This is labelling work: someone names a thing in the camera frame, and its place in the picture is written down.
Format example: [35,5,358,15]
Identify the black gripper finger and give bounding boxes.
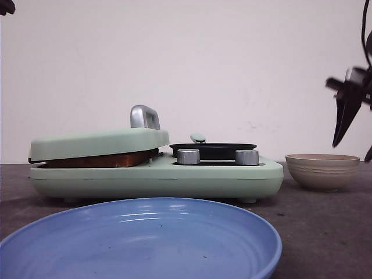
[0,0,15,15]
[364,146,372,162]
[332,92,362,147]

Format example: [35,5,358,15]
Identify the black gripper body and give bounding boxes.
[325,67,371,110]

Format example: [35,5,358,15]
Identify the beige ribbed bowl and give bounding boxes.
[285,153,360,192]

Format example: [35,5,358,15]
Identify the breakfast maker hinged lid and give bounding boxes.
[28,105,170,163]

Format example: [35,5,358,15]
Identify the bread slice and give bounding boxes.
[42,148,159,169]

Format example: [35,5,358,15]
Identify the mint green breakfast maker base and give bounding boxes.
[30,153,284,203]

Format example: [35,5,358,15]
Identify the silver right control knob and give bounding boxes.
[235,149,260,166]

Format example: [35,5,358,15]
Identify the silver control knob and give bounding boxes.
[235,149,260,166]
[177,149,200,165]

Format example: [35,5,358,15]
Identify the black frying pan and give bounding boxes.
[169,133,257,160]

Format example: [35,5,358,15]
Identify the silver left control knob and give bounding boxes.
[177,149,200,165]

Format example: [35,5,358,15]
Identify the blue plastic plate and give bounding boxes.
[1,198,282,278]

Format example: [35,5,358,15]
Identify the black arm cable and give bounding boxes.
[360,0,372,67]

